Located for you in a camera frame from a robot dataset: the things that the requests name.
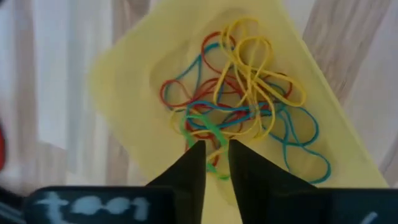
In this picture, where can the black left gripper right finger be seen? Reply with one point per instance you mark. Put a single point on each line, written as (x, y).
(258, 193)

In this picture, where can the yellow rubber band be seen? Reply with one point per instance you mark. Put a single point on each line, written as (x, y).
(303, 93)
(272, 121)
(224, 34)

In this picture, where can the red desk lamp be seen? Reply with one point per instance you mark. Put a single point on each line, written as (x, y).
(1, 149)

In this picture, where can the green rubber band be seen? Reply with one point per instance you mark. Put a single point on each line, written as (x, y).
(213, 129)

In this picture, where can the yellow translucent plastic bin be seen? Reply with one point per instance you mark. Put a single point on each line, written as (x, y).
(130, 93)

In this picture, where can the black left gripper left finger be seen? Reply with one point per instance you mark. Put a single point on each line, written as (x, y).
(189, 174)

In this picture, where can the blue rubber band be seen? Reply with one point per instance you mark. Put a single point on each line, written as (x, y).
(190, 68)
(317, 129)
(214, 106)

